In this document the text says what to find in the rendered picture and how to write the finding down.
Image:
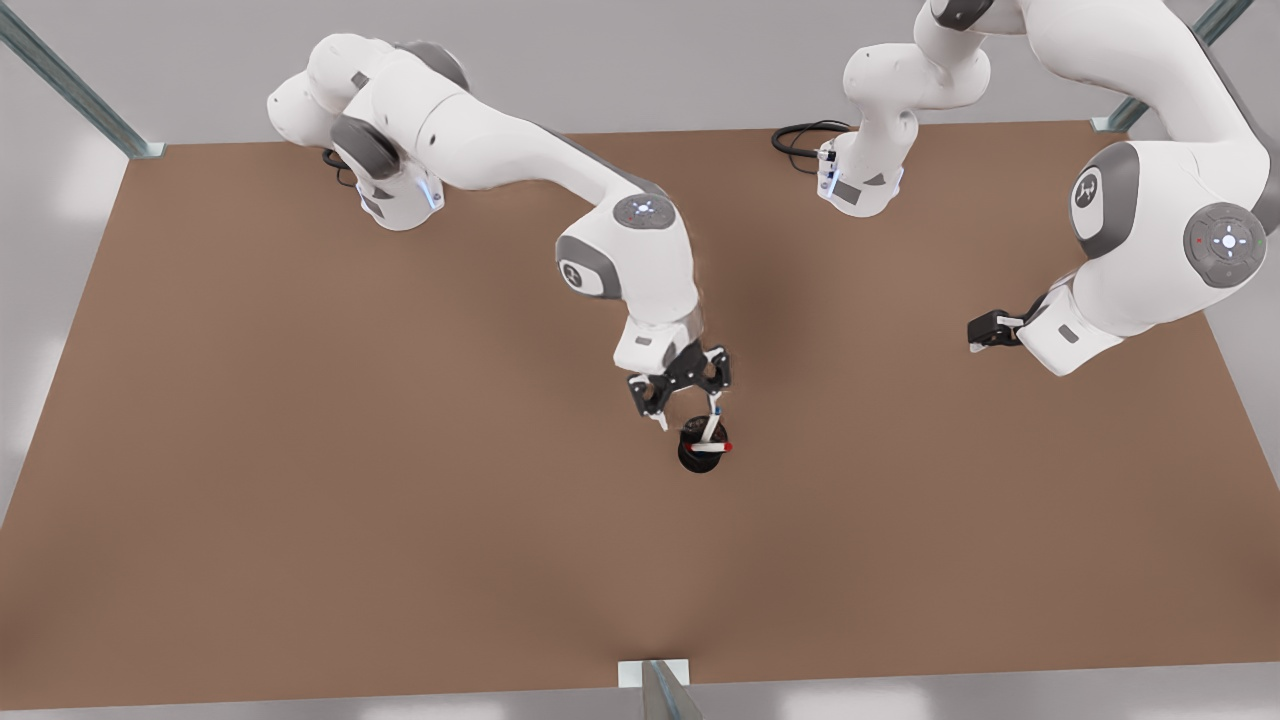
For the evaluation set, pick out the white pen with red cap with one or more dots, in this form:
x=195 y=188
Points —
x=712 y=447

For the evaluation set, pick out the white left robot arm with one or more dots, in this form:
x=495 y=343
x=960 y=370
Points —
x=1170 y=180

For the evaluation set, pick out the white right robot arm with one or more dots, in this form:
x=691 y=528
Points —
x=500 y=140

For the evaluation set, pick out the black round pen holder cup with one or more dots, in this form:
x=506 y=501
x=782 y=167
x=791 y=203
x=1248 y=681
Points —
x=698 y=460

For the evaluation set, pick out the silver frame post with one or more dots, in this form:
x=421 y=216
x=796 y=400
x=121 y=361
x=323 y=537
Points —
x=70 y=85
x=1170 y=65
x=660 y=690

